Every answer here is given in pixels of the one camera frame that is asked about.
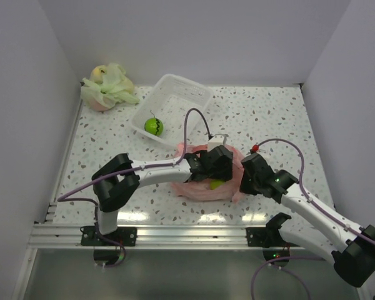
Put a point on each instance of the black base bracket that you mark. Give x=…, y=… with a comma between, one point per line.
x=125, y=236
x=264, y=237

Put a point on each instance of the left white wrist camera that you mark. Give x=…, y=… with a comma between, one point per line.
x=215, y=141

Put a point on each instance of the left black base bracket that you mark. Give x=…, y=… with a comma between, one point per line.
x=125, y=236

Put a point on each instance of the green striped toy melon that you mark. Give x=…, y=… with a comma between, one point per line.
x=154, y=125

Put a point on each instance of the pink plastic bag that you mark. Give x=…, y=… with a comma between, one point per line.
x=203, y=191

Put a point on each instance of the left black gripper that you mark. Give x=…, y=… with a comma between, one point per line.
x=225, y=172

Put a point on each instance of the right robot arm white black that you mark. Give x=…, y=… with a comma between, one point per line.
x=312, y=225

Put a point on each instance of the right black base bracket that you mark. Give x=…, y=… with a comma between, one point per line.
x=264, y=237

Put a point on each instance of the green toy apple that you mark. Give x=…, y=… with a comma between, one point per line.
x=215, y=183

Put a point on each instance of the aluminium mounting rail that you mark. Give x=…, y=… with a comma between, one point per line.
x=67, y=236

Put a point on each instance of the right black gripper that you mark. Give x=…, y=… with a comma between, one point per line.
x=244, y=188

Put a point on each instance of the green plastic bag with fruit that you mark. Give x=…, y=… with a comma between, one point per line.
x=106, y=87

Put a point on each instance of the white plastic basket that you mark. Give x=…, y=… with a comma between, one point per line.
x=169, y=101

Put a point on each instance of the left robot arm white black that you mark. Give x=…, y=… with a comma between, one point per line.
x=116, y=181

